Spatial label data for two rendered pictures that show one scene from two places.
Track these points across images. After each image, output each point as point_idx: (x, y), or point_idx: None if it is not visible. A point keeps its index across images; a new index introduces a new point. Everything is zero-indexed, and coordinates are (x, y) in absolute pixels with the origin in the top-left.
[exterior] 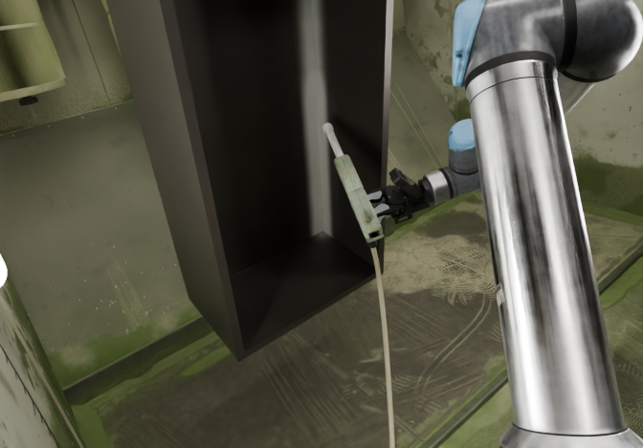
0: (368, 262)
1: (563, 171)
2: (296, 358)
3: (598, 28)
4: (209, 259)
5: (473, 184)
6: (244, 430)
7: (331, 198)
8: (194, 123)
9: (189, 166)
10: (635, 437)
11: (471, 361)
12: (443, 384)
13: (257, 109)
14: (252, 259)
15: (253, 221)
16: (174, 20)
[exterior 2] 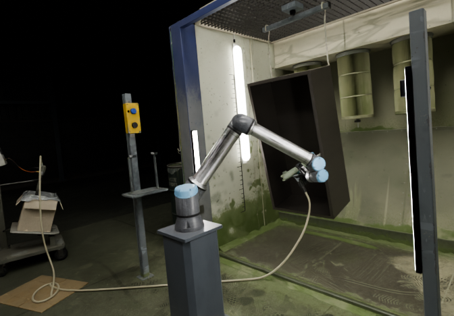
0: (337, 215)
1: (216, 144)
2: (323, 248)
3: (232, 123)
4: (269, 171)
5: (313, 177)
6: (284, 246)
7: (344, 183)
8: None
9: (261, 143)
10: (194, 180)
11: (350, 287)
12: (329, 281)
13: (315, 138)
14: (314, 194)
15: None
16: (254, 111)
